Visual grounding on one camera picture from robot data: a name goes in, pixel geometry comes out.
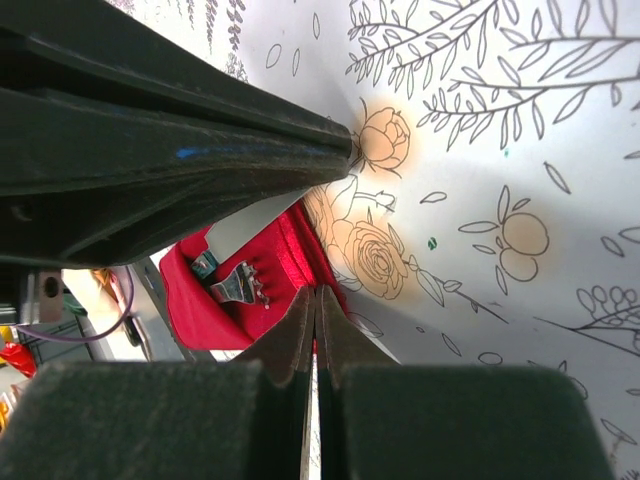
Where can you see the red cloth napkin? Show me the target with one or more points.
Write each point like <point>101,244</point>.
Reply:
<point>286,255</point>

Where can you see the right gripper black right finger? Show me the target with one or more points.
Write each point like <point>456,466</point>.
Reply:
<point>383,420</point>

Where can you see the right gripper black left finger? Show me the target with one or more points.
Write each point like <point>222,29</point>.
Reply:
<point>246,418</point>

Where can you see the teal handled knife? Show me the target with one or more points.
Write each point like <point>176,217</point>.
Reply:
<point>204,265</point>

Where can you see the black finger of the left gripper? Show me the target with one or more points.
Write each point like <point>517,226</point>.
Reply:
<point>93,50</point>
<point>86,183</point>

